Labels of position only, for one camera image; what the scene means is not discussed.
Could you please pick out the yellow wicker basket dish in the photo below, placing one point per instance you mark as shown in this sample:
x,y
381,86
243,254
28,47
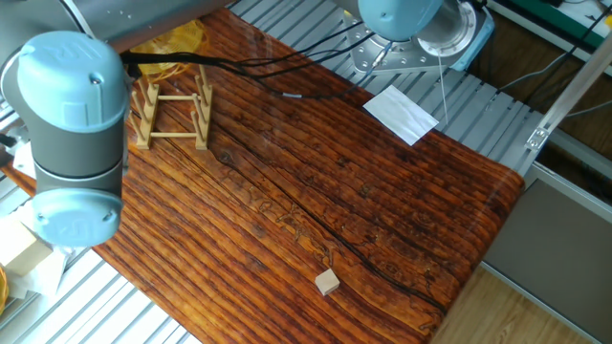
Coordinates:
x,y
167,45

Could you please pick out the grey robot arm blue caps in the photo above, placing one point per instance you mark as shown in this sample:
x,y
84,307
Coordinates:
x,y
76,143

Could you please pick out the grey flat panel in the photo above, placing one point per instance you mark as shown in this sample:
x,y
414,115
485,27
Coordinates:
x,y
559,258

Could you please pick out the silver mount plate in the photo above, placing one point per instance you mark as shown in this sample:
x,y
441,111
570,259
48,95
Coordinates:
x,y
382,62

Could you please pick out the small wooden cube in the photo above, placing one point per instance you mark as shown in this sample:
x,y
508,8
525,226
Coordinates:
x,y
327,282

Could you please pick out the wood-grain table cover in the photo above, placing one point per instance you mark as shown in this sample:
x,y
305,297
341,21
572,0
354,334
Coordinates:
x,y
311,191

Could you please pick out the yellow wicker basket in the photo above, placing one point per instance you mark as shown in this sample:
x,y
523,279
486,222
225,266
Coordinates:
x,y
3,291

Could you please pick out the white paper sheet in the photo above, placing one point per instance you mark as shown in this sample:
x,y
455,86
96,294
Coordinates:
x,y
401,114

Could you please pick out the wooden peg dish rack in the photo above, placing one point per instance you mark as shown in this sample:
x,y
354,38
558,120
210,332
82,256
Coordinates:
x,y
203,124

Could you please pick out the white tissue cloth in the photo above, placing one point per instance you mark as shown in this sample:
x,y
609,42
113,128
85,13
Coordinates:
x,y
55,270

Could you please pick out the large beige wooden block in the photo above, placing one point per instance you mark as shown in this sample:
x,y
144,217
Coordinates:
x,y
21,253

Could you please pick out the aluminium frame post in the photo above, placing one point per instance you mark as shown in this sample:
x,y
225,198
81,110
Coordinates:
x,y
569,91

